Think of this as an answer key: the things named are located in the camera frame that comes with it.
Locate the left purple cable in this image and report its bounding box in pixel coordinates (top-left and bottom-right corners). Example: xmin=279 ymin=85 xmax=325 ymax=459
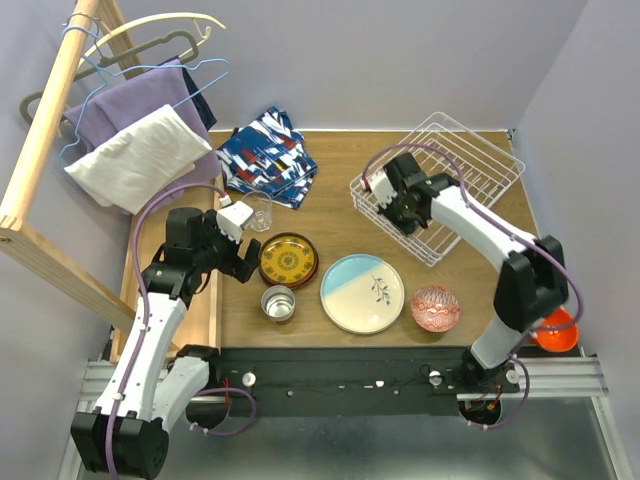
xmin=104 ymin=182 xmax=259 ymax=480

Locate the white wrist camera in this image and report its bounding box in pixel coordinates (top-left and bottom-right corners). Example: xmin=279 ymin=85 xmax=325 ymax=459
xmin=360 ymin=169 xmax=398 ymax=209
xmin=216 ymin=201 xmax=254 ymax=244

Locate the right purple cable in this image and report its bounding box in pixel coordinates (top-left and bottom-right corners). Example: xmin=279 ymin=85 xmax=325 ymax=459
xmin=363 ymin=143 xmax=585 ymax=431

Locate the aluminium rail frame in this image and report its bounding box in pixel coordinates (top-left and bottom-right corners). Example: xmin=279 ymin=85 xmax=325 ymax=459
xmin=76 ymin=357 xmax=634 ymax=479

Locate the white folded cloth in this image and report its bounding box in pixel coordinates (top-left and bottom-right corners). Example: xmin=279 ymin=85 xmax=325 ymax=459
xmin=64 ymin=105 xmax=220 ymax=214

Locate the white wire dish rack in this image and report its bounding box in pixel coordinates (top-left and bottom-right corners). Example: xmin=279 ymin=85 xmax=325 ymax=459
xmin=350 ymin=112 xmax=525 ymax=267

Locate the dark navy cloth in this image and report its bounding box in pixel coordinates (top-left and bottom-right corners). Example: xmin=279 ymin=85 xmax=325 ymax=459
xmin=183 ymin=69 xmax=217 ymax=130

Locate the light blue wire hanger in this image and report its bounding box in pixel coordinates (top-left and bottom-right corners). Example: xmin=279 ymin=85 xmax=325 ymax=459
xmin=57 ymin=27 xmax=231 ymax=169

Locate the wooden clothes rack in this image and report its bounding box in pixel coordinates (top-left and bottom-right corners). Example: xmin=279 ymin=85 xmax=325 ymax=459
xmin=1 ymin=1 xmax=134 ymax=332

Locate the yellow patterned lacquer plate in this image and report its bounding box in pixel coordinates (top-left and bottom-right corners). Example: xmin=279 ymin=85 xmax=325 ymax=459
xmin=258 ymin=232 xmax=319 ymax=290

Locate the purple cloth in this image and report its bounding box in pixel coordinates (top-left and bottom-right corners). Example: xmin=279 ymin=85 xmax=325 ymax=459
xmin=64 ymin=60 xmax=221 ymax=214

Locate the purple cable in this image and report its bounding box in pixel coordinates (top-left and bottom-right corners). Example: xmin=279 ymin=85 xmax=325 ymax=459
xmin=363 ymin=143 xmax=585 ymax=431
xmin=104 ymin=182 xmax=259 ymax=480

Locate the blue and cream plate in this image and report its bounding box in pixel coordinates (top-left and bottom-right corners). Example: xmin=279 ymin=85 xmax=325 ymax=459
xmin=320 ymin=254 xmax=405 ymax=335

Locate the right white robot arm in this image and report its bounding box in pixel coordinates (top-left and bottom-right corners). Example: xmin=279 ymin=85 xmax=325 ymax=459
xmin=361 ymin=152 xmax=569 ymax=388

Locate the cream plastic hanger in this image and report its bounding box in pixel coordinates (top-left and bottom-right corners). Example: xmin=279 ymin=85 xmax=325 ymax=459
xmin=77 ymin=7 xmax=227 ymax=79

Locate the orange bowl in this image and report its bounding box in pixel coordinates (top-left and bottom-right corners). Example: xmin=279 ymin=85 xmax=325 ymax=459
xmin=531 ymin=307 xmax=580 ymax=353

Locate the metal cup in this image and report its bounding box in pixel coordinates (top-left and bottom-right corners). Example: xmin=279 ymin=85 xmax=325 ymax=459
xmin=261 ymin=285 xmax=296 ymax=325

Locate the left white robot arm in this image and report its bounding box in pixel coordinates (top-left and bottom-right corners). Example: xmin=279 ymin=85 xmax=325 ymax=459
xmin=71 ymin=201 xmax=261 ymax=479

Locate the red patterned bowl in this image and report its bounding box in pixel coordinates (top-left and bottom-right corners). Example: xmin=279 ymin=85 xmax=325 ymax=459
xmin=410 ymin=285 xmax=461 ymax=333

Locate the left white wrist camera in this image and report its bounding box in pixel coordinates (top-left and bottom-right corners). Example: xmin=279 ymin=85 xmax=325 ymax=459
xmin=216 ymin=201 xmax=254 ymax=244

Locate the black mounting base plate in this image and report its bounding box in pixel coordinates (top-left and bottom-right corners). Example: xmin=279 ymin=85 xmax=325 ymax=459
xmin=186 ymin=347 xmax=520 ymax=426

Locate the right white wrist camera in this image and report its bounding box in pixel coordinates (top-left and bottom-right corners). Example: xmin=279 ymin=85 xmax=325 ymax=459
xmin=360 ymin=169 xmax=398 ymax=209

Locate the clear drinking glass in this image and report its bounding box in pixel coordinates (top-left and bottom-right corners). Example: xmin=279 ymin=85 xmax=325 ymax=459
xmin=242 ymin=191 xmax=273 ymax=232

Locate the blue patterned cloth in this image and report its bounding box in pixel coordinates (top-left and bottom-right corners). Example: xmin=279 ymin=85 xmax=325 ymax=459
xmin=216 ymin=106 xmax=318 ymax=210

